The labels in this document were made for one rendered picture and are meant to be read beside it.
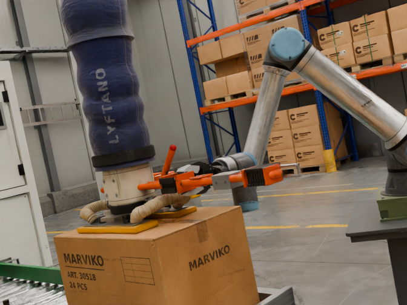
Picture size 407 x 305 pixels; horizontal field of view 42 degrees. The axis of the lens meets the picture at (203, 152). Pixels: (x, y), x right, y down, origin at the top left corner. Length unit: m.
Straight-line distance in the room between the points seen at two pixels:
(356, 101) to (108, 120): 0.87
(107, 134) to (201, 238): 0.48
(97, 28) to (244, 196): 0.77
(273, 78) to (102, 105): 0.66
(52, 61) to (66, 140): 1.80
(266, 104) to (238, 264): 0.62
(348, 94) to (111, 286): 1.05
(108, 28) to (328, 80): 0.78
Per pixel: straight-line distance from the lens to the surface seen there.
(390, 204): 2.12
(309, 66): 1.90
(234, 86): 10.39
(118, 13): 1.87
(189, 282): 1.66
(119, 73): 1.82
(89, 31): 1.83
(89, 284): 1.93
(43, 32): 12.45
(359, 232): 2.03
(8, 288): 3.32
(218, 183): 1.55
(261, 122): 2.02
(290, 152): 9.88
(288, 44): 1.88
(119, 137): 1.79
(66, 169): 12.07
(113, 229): 1.79
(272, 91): 2.03
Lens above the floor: 1.25
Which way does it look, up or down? 3 degrees down
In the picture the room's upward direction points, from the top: 11 degrees counter-clockwise
